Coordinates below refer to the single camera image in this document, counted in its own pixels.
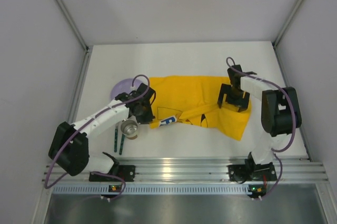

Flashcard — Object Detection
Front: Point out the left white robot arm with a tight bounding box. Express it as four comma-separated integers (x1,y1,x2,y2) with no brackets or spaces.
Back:
48,83,155,176

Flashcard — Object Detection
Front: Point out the slotted grey cable duct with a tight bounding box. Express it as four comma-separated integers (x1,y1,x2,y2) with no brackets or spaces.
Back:
52,184,265,195

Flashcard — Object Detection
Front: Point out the fork with green handle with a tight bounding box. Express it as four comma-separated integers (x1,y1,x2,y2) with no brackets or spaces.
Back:
114,125,118,152

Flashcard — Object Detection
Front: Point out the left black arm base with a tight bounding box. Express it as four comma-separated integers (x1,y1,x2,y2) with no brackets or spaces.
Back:
89,165,136,182

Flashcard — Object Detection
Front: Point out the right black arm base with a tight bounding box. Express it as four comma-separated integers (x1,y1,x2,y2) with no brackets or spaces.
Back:
228,163,277,184

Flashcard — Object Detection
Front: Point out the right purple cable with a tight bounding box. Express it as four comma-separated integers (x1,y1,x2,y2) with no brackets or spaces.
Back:
225,56,294,199

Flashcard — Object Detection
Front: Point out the purple plastic plate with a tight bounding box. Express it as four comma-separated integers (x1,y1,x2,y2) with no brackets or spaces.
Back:
110,78,142,100

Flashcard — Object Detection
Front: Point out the spoon with green handle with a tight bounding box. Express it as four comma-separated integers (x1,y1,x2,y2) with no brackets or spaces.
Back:
118,134,125,155

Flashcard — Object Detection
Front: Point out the aluminium mounting rail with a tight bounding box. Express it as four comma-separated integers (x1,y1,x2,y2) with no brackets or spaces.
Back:
42,156,328,184

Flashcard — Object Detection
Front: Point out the purple cable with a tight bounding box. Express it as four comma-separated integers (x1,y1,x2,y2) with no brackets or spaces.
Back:
44,74,151,201
225,56,294,199

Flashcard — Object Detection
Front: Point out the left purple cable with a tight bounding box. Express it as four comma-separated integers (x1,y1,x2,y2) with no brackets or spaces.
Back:
44,74,151,201

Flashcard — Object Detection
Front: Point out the yellow pikachu cloth placemat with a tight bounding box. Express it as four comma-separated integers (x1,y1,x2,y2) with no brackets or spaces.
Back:
150,76,251,141

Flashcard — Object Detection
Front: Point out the small metal cup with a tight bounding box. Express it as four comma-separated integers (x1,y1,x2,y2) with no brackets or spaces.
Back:
120,119,138,140

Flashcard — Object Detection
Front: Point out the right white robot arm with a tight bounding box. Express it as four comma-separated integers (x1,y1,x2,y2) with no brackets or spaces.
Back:
217,65,302,184

